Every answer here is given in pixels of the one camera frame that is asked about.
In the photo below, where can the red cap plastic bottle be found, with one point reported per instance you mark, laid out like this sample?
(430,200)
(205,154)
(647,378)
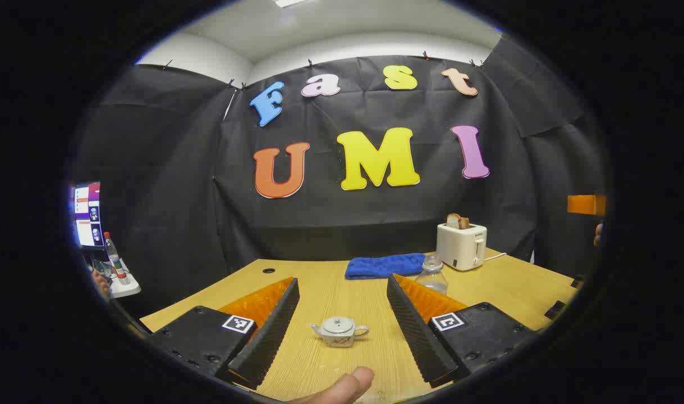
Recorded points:
(115,261)

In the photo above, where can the white side table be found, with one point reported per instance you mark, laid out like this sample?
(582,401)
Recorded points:
(127,289)

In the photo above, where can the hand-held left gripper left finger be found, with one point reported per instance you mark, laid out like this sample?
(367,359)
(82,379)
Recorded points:
(274,336)

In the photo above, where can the computer monitor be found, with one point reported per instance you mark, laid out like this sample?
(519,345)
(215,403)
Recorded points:
(88,216)

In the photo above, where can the ceiling light panel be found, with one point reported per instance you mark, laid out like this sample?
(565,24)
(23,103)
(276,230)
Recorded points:
(290,3)

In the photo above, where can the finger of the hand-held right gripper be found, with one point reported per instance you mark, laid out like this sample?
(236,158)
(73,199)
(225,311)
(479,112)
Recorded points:
(586,205)

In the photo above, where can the white floral teacup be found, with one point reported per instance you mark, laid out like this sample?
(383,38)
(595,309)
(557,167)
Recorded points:
(339,340)

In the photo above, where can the black table edge clip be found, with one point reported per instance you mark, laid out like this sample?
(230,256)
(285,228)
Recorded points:
(556,310)
(577,280)

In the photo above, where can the bread slice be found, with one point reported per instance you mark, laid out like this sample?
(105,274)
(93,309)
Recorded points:
(457,221)

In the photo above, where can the white toaster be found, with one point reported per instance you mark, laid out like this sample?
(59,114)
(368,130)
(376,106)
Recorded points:
(459,247)

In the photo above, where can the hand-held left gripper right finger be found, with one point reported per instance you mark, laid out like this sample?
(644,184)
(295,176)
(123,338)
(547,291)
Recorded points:
(412,331)

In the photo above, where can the blue towel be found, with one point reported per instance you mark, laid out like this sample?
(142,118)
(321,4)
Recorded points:
(384,266)

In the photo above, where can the green label water bottle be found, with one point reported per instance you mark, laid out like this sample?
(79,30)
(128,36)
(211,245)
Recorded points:
(431,278)

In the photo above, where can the black backdrop cloth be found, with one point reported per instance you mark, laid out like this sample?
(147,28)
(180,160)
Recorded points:
(319,219)

